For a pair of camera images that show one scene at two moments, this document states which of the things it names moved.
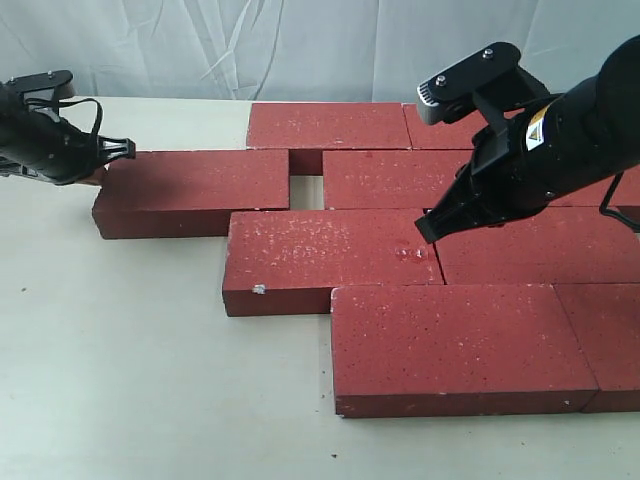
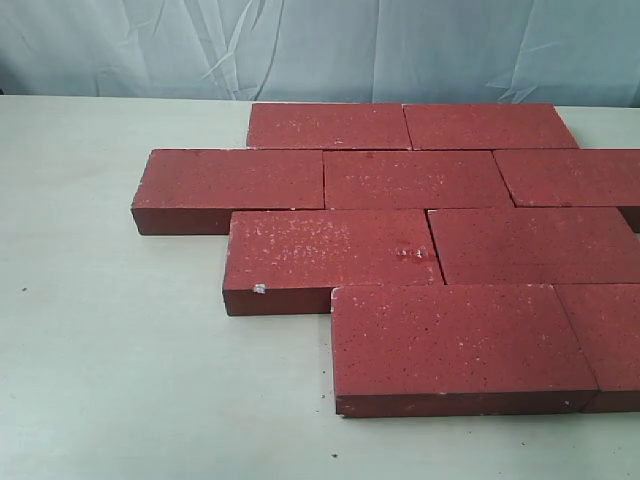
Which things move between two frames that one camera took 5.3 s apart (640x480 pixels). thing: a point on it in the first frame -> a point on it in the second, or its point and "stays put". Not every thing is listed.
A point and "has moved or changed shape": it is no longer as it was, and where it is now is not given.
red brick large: (389, 179) stays put
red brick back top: (188, 194) has moved or changed shape
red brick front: (287, 262) stays put
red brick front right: (605, 318) stays put
